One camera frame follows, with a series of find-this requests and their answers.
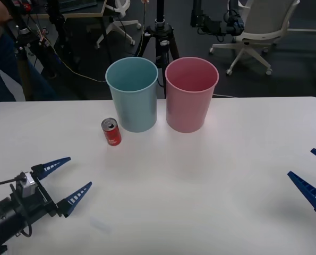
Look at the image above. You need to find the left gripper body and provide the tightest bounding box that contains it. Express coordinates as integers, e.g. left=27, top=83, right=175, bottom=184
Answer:
left=10, top=169, right=60, bottom=222

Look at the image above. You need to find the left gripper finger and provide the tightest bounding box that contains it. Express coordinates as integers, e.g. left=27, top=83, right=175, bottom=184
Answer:
left=57, top=181, right=93, bottom=218
left=30, top=156, right=72, bottom=182

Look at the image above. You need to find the red drink can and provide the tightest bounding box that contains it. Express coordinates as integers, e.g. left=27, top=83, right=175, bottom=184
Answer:
left=101, top=117, right=122, bottom=147

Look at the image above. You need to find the tripod with wooden legs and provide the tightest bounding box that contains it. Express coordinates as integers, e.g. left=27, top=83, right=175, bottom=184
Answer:
left=13, top=23, right=46, bottom=102

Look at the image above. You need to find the pale blue plastic bin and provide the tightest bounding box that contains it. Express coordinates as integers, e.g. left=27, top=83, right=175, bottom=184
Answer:
left=105, top=56, right=159, bottom=133

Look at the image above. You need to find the large white office chair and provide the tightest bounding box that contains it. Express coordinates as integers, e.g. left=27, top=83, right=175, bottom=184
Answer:
left=209, top=0, right=302, bottom=77

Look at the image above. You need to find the pink plastic bin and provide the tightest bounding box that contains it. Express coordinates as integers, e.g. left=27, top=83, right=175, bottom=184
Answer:
left=165, top=56, right=220, bottom=134

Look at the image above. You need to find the wood-edged desk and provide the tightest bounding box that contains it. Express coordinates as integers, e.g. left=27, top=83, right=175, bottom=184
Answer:
left=30, top=0, right=108, bottom=20

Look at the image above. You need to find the small white office chair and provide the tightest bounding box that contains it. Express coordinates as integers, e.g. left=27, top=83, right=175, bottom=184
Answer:
left=95, top=0, right=142, bottom=50

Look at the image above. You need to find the black camera tripod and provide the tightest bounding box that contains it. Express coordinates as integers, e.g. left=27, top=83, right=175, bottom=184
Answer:
left=135, top=0, right=181, bottom=99

